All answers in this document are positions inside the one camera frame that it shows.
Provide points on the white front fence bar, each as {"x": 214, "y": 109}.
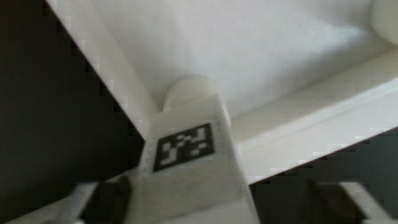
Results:
{"x": 279, "y": 148}

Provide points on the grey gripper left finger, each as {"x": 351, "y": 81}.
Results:
{"x": 98, "y": 203}

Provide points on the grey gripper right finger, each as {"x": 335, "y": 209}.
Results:
{"x": 342, "y": 204}

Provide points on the white table leg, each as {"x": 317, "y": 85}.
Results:
{"x": 189, "y": 184}

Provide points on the white square table top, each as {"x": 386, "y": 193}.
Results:
{"x": 295, "y": 54}

